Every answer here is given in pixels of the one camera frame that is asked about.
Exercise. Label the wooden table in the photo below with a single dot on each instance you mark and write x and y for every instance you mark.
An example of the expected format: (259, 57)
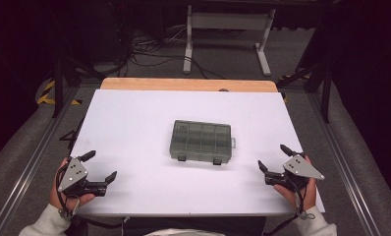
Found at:
(170, 84)

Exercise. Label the smoky clear compartment box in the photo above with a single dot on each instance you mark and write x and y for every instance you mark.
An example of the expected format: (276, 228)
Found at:
(200, 141)

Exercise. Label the white board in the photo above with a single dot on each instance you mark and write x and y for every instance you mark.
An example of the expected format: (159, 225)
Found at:
(144, 131)

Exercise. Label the person's right hand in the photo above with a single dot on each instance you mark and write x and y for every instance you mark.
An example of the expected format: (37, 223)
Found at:
(309, 196)

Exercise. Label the white metal stand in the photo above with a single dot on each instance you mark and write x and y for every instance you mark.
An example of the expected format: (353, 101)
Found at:
(229, 21)

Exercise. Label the person's dark clothed lap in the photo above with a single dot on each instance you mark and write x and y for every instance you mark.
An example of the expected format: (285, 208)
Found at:
(196, 226)

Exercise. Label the person's left hand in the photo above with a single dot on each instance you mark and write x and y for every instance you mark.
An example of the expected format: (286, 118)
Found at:
(57, 200)

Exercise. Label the aluminium floor rail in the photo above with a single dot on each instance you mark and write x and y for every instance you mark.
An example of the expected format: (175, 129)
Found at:
(29, 167)
(347, 164)

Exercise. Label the black metal stand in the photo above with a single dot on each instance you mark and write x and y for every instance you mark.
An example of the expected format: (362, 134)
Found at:
(326, 88)
(58, 82)

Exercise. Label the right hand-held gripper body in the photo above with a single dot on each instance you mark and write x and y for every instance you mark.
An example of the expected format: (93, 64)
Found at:
(301, 167)

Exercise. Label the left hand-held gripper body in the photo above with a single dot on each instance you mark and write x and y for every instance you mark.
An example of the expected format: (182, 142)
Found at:
(73, 175)

